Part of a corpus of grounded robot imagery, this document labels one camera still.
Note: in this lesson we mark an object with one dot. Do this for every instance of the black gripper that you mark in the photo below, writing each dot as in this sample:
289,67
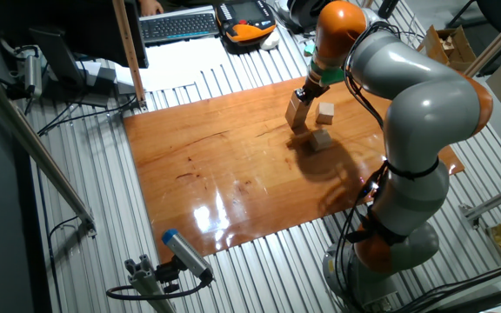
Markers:
315,90

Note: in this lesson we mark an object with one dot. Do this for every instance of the light wooden cube block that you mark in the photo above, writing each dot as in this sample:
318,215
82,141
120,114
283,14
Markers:
325,113
321,139
297,112
299,97
295,122

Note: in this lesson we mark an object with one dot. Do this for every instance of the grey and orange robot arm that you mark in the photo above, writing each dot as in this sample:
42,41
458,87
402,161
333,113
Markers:
420,100

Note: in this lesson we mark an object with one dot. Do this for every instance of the person hand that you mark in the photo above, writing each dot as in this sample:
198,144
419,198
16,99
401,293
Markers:
150,6

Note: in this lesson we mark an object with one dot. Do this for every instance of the mint green small object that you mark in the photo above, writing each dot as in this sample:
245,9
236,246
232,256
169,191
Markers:
309,49

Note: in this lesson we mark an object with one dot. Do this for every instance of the white rounded object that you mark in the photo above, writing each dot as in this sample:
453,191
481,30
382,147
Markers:
270,40

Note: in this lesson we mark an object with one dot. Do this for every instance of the black round device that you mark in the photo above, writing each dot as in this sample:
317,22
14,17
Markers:
298,11

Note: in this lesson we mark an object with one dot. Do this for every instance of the orange and black teach pendant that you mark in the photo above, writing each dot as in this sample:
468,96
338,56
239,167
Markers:
246,21

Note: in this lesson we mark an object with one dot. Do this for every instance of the varnished wooden board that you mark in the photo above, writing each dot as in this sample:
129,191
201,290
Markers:
233,182

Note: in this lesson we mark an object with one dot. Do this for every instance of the white paper sheets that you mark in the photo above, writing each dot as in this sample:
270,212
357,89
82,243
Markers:
176,61

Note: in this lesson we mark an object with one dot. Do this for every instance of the black keyboard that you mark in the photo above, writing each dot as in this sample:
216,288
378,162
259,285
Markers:
178,27

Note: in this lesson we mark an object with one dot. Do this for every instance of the cardboard box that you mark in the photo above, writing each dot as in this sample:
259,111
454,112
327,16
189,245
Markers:
446,48

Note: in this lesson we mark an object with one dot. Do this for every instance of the black monitor with stand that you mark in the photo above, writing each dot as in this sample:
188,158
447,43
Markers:
59,21

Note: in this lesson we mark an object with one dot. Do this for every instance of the green camera mount flange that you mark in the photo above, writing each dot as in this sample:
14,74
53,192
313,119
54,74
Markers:
331,76

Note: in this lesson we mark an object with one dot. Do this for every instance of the tan frame post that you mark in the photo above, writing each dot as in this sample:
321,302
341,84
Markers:
128,52
368,3

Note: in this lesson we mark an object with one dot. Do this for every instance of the silver camera with blue cap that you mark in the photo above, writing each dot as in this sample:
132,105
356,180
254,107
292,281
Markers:
185,254

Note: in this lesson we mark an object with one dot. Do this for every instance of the grey aluminium frame strut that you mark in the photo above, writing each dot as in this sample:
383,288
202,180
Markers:
494,200
37,148
498,41

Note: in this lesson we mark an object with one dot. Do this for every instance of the aluminium profile camera post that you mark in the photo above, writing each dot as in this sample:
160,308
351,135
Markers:
146,282

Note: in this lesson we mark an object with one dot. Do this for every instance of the silver camera on clamp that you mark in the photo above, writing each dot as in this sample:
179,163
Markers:
33,74

